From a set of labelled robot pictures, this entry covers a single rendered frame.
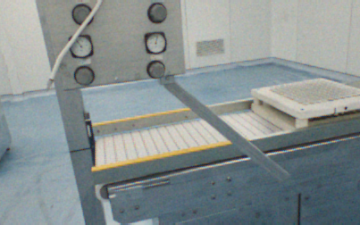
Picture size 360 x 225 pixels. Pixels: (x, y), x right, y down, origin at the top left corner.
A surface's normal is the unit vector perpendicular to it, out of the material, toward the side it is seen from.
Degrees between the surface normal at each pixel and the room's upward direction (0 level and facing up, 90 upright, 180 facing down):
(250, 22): 90
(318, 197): 90
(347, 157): 90
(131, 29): 90
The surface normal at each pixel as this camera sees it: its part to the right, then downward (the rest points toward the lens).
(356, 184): 0.25, 0.29
